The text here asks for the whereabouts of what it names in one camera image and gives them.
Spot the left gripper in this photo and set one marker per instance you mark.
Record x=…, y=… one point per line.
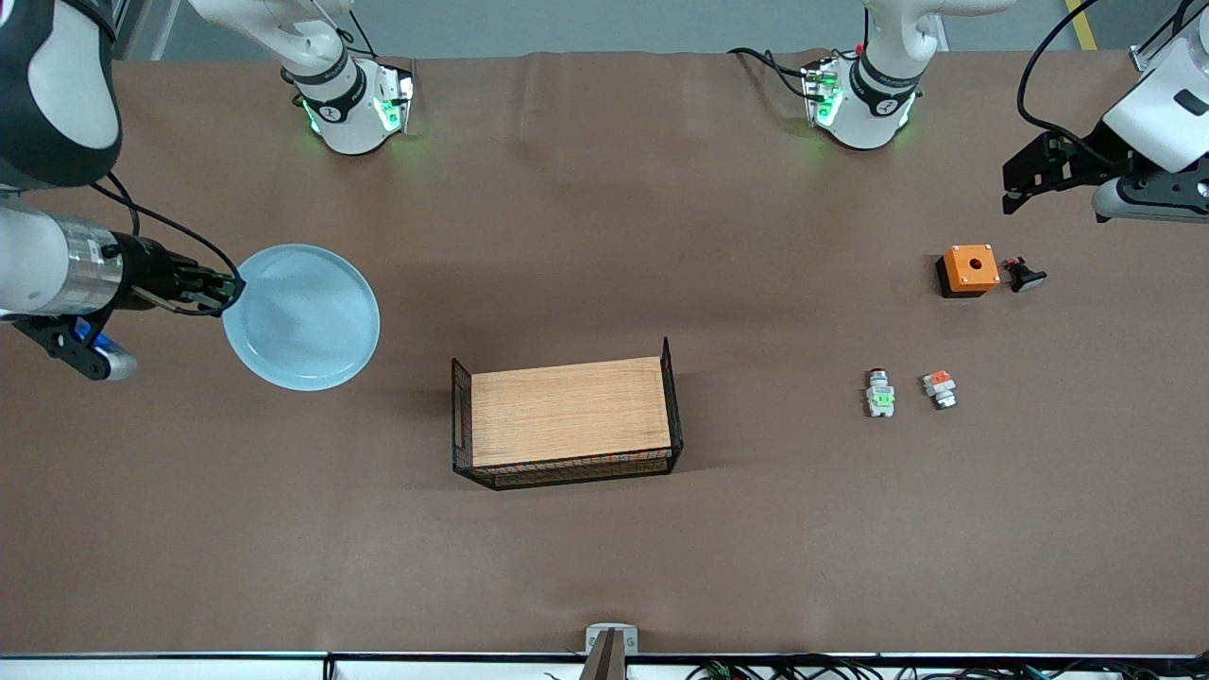
x=1080, y=160

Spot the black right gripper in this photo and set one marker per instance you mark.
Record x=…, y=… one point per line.
x=149, y=271

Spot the light blue plate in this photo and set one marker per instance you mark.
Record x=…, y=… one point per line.
x=307, y=321

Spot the grey red button green block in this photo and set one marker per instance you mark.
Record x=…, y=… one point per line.
x=880, y=395

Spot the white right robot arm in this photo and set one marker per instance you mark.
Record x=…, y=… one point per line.
x=38, y=274

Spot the black push button white cap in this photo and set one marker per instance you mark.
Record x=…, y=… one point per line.
x=1025, y=276

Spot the brown table cover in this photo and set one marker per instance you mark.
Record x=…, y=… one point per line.
x=756, y=548

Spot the orange button enclosure box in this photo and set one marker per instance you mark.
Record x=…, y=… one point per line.
x=970, y=267

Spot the aluminium frame profile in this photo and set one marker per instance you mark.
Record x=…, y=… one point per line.
x=1148, y=55

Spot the grey switch with orange block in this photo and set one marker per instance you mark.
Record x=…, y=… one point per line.
x=941, y=389

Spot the white table edge rail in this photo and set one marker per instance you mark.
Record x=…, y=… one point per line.
x=189, y=669

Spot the grey metal bracket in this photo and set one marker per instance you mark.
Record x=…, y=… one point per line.
x=612, y=637

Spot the brown post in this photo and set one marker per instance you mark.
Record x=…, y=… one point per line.
x=604, y=661

